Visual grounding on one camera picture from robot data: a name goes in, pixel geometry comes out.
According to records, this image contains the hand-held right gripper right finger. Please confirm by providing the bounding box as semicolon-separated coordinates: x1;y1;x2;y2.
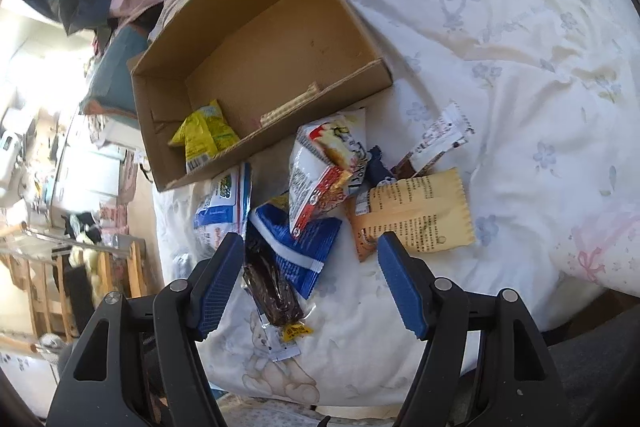
377;232;568;427

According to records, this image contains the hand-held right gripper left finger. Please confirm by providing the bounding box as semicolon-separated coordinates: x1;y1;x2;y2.
45;232;246;427

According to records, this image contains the white and blue snack packet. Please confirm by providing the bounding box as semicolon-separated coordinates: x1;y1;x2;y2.
194;162;253;258

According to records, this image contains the navy and white stick packet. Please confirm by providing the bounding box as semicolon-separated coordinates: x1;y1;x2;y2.
365;146;401;188

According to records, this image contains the white and red snack packet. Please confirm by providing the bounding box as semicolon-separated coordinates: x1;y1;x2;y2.
289;107;368;240

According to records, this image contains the yellow snack packet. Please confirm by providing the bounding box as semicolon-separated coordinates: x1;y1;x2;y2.
167;99;241;172

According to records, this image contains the brown cardboard box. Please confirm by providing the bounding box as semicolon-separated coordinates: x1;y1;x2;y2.
127;0;396;192

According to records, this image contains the chocolate bar in clear wrapper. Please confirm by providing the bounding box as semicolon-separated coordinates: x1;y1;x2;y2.
242;227;316;363

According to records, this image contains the orange beige snack packet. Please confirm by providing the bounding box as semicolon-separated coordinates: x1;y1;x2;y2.
345;167;476;263

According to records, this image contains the blue snack packet white stripe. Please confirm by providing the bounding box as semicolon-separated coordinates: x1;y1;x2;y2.
248;202;343;300

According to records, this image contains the wooden chair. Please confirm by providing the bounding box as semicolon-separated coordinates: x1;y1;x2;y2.
0;222;151;358

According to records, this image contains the brown and white snack wrapper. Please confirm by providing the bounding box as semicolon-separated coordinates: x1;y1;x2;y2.
390;102;473;178

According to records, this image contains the white storage cabinet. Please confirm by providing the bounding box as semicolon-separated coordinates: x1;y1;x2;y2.
55;142;126;208

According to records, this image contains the beige wafer packet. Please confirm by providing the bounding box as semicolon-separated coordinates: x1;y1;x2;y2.
259;82;321;128

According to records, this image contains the pink printed blanket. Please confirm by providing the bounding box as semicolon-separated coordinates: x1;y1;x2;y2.
547;197;640;298

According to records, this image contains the white floral bed sheet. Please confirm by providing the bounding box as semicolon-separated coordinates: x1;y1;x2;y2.
150;0;640;408

